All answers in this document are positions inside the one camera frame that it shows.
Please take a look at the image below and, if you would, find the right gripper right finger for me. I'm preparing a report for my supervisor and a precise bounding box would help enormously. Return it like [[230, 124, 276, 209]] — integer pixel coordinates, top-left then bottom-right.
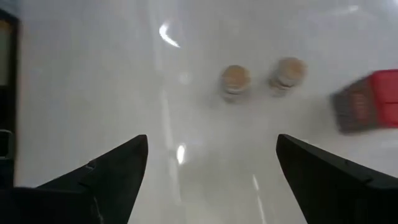
[[275, 134, 374, 224]]

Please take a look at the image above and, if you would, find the smoked paprika tin red lid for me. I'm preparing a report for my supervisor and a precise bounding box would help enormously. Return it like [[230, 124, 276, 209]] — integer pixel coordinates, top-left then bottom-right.
[[330, 68, 398, 135]]

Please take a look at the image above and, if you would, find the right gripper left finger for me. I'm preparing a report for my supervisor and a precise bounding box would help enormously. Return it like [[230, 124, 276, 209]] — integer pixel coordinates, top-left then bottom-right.
[[37, 134, 149, 224]]

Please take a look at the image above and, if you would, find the glass spice jar cork lid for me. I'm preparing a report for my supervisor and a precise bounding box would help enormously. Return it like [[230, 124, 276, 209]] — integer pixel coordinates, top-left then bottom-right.
[[219, 64, 252, 104], [267, 57, 309, 98]]

